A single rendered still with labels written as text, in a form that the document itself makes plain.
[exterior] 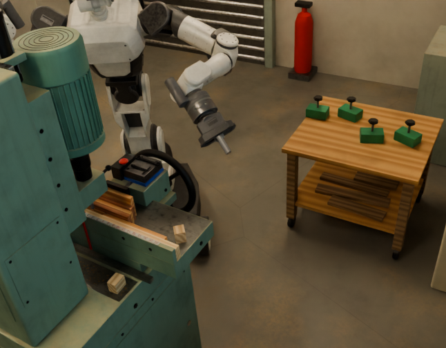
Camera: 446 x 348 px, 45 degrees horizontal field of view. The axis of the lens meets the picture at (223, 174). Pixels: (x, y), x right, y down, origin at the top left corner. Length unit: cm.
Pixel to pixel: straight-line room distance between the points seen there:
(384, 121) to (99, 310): 182
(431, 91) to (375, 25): 109
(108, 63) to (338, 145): 118
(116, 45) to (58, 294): 92
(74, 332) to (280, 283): 133
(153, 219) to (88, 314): 34
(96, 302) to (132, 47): 92
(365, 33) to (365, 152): 180
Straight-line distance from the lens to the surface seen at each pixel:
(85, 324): 159
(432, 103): 333
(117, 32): 200
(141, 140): 252
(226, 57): 184
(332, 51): 441
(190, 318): 204
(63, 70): 138
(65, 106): 142
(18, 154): 129
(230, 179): 330
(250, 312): 256
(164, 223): 167
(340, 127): 279
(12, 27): 192
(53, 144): 142
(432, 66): 323
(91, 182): 162
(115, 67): 213
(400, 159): 260
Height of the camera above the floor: 200
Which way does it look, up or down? 37 degrees down
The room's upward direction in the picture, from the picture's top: 4 degrees counter-clockwise
